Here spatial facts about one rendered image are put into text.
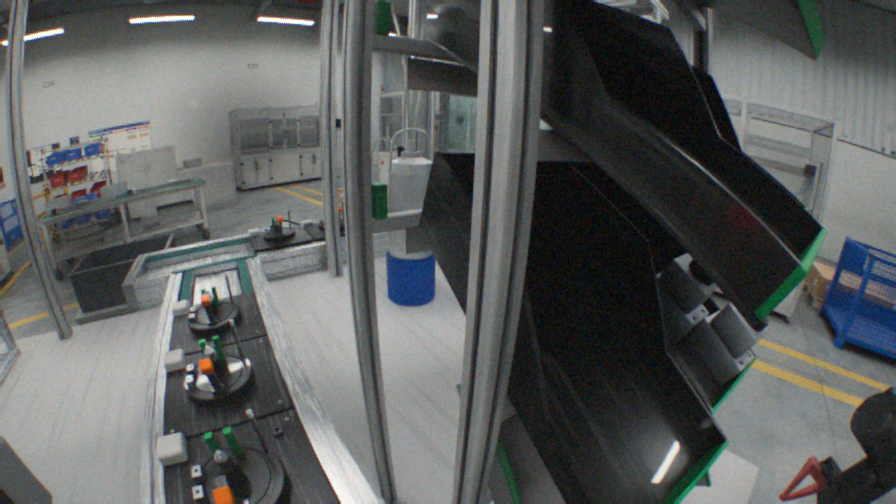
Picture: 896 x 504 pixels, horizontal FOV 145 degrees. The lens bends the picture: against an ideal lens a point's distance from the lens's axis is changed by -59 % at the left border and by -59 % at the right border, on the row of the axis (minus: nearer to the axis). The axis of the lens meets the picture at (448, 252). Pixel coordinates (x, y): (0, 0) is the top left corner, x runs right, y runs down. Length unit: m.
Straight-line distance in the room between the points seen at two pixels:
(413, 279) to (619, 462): 0.87
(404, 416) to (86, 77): 10.85
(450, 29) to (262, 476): 0.52
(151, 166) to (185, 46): 4.52
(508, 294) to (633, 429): 0.14
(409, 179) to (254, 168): 8.26
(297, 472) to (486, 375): 0.39
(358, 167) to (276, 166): 8.99
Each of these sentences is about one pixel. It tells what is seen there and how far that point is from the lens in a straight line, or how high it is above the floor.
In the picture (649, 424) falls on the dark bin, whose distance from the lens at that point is 0.27.
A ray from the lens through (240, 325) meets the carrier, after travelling 0.86.
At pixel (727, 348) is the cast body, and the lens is 0.36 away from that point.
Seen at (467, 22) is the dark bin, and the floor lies 1.46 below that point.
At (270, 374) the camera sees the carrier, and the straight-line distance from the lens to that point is 0.69.
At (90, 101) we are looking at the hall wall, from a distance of 10.90.
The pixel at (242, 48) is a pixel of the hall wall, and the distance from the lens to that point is 11.17.
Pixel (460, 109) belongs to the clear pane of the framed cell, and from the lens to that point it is 1.25.
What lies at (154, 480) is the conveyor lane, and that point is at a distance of 0.63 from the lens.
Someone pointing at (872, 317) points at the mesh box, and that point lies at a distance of 4.33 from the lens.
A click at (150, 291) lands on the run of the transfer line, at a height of 0.92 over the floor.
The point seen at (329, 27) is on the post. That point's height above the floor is 1.74.
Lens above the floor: 1.39
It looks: 21 degrees down
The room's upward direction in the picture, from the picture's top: 2 degrees clockwise
